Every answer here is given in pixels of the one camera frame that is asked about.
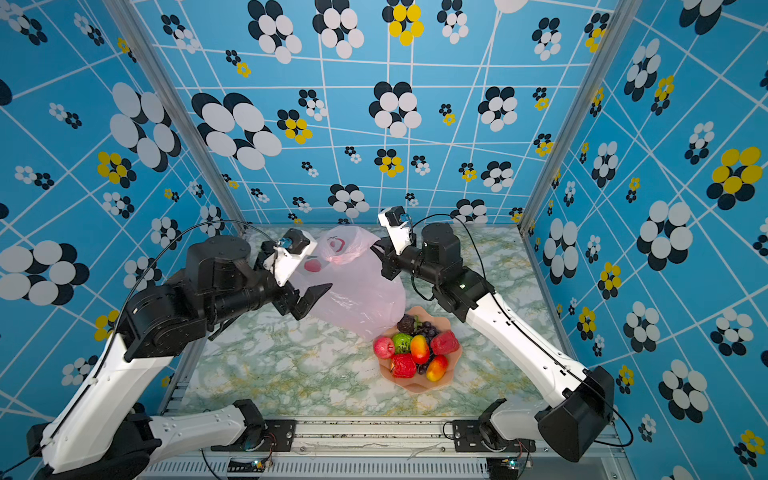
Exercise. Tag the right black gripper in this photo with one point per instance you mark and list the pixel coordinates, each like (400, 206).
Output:
(393, 262)

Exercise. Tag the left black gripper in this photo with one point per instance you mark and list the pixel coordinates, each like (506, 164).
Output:
(306, 304)

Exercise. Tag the pink plastic bag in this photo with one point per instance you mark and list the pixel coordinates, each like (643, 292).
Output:
(360, 300)

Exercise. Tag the red orange mango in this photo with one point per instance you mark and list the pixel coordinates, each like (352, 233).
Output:
(420, 350)

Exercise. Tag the red pomegranate fruit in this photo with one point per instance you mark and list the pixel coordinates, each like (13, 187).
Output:
(444, 343)

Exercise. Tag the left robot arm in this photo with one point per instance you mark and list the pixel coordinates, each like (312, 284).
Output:
(103, 432)

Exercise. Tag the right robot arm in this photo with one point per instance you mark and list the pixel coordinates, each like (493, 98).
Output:
(579, 401)

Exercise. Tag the dark mangosteen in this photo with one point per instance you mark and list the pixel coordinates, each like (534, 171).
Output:
(409, 325)

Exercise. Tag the purple grape bunch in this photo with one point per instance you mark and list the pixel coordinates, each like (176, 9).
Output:
(427, 330)

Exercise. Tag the green apple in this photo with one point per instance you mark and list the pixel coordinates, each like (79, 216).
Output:
(402, 343)

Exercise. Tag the pink red apple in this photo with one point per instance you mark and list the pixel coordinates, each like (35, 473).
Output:
(384, 348)

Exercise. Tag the red yellow peach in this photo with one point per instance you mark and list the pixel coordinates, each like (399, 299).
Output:
(437, 368)

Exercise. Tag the left green circuit board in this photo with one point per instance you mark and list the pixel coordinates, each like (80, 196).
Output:
(248, 465)

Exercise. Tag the green circuit board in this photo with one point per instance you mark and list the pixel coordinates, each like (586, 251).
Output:
(248, 465)
(503, 468)

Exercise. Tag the right green circuit board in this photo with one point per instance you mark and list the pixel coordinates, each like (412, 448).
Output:
(503, 468)

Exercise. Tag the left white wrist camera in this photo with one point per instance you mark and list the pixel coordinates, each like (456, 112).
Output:
(288, 253)

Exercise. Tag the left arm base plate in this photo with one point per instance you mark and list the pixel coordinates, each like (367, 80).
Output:
(272, 435)

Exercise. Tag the aluminium front rail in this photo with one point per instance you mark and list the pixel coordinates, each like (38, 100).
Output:
(389, 448)

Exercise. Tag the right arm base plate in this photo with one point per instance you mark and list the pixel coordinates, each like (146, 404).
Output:
(474, 436)

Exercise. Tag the right aluminium corner post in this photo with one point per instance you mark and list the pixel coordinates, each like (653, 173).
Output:
(620, 22)

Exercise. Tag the aluminium corner post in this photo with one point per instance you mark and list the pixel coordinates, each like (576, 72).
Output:
(128, 22)
(620, 22)

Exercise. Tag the left aluminium corner post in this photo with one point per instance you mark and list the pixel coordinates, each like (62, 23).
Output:
(128, 22)

